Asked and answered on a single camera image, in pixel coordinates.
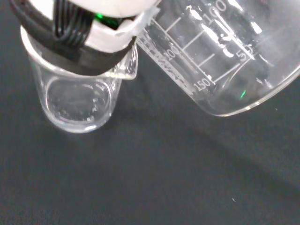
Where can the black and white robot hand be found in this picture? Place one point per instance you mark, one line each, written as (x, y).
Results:
(105, 39)

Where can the black bench cloth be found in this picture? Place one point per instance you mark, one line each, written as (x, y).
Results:
(164, 175)

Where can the clear empty glass beaker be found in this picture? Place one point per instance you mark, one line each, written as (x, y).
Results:
(77, 105)

